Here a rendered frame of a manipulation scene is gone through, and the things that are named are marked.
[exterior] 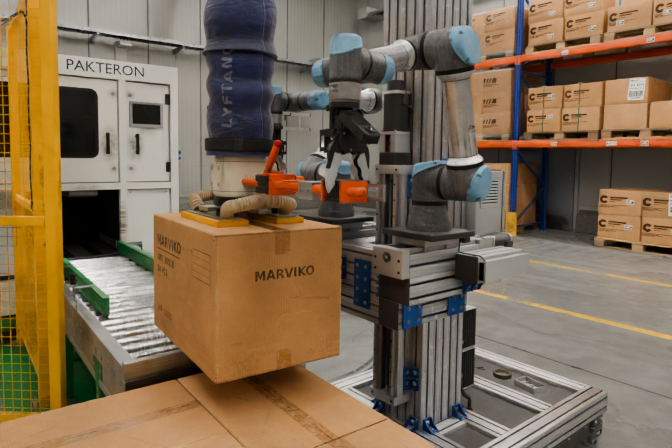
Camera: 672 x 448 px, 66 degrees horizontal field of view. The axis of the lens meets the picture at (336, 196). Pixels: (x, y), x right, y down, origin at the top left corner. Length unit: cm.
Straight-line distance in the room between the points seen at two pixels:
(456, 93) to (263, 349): 93
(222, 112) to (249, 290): 56
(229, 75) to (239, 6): 20
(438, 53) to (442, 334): 111
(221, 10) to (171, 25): 991
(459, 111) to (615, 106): 709
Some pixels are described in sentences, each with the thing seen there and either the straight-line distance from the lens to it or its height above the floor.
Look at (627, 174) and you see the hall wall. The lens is 992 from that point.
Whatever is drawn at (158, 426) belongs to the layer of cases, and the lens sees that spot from 161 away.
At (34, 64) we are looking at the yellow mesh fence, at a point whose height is 171.
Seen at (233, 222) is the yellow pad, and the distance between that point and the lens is 155.
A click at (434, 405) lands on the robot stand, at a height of 31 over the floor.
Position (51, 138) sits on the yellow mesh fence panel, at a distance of 248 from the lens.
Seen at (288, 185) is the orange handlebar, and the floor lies 120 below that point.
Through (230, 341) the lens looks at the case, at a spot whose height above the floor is 78.
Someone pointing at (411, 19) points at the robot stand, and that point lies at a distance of 209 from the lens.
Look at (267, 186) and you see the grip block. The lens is 146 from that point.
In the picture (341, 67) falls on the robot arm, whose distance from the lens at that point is 120.
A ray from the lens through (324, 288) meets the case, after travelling 157.
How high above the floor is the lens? 128
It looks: 4 degrees down
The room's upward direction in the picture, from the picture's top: 1 degrees clockwise
